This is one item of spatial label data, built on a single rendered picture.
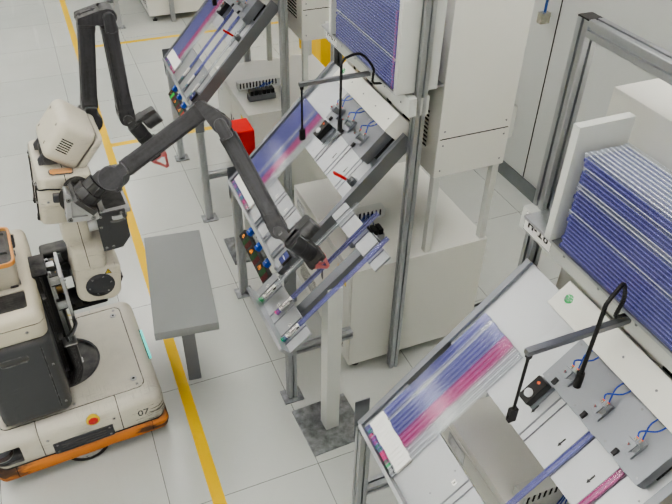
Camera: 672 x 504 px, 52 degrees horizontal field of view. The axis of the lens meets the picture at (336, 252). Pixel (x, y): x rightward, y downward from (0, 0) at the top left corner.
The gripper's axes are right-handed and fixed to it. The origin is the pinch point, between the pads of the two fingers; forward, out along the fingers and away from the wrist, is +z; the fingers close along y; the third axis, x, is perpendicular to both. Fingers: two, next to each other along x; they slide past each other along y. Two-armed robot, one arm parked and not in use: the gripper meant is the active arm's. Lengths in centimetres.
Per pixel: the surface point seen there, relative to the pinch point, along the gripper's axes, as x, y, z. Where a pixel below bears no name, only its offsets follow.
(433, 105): -66, 26, 8
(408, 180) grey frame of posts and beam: -40.5, 17.2, 16.8
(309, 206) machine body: 0, 72, 38
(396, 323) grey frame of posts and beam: 8, 17, 74
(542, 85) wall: -132, 116, 139
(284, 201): 1, 51, 8
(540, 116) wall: -120, 112, 153
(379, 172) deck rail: -35.2, 21.2, 7.1
